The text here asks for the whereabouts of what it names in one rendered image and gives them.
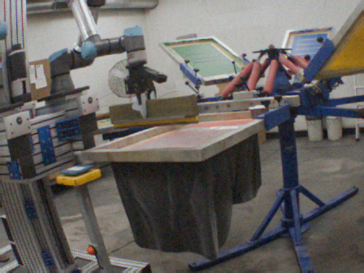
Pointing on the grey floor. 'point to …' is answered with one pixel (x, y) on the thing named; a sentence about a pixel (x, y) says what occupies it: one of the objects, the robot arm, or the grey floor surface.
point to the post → (88, 213)
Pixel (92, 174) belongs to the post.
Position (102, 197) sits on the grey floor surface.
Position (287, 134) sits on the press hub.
